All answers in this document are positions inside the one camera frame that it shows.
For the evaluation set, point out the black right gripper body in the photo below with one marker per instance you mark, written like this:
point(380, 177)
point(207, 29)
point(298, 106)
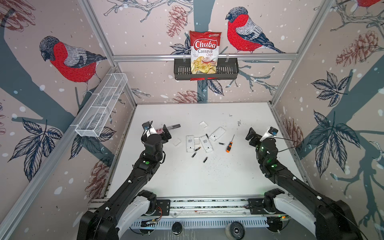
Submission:
point(255, 141)

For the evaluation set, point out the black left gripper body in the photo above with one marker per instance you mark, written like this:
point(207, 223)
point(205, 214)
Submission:
point(164, 138)

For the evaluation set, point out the white battery cover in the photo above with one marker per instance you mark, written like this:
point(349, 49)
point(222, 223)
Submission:
point(176, 142)
point(196, 141)
point(203, 124)

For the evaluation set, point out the white remote control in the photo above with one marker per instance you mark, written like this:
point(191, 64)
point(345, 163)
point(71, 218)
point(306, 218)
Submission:
point(206, 144)
point(190, 143)
point(219, 132)

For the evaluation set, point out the orange black screwdriver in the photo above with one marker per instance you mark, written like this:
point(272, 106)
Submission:
point(229, 147)

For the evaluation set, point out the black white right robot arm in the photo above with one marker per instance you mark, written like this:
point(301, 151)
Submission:
point(325, 218)

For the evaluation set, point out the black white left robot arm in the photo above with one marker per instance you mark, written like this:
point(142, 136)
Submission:
point(130, 201)

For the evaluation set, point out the Chuba cassava chips bag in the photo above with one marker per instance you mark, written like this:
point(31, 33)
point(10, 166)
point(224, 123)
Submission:
point(204, 52)

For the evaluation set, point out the pink handled knife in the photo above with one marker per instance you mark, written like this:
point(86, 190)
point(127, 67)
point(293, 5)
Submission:
point(159, 131)

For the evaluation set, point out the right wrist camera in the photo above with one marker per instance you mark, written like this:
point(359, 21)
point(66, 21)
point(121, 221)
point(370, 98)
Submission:
point(271, 132)

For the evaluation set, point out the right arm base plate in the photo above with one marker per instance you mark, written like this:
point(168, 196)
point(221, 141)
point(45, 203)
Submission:
point(257, 207)

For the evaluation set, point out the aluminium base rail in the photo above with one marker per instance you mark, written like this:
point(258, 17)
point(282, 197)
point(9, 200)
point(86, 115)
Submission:
point(222, 207)

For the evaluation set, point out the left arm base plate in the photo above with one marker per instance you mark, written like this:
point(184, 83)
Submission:
point(162, 208)

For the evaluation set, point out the white wire mesh basket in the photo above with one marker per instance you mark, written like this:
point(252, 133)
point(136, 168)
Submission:
point(98, 113)

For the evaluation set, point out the black wall basket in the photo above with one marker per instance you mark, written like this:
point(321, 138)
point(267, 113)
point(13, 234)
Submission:
point(226, 70)

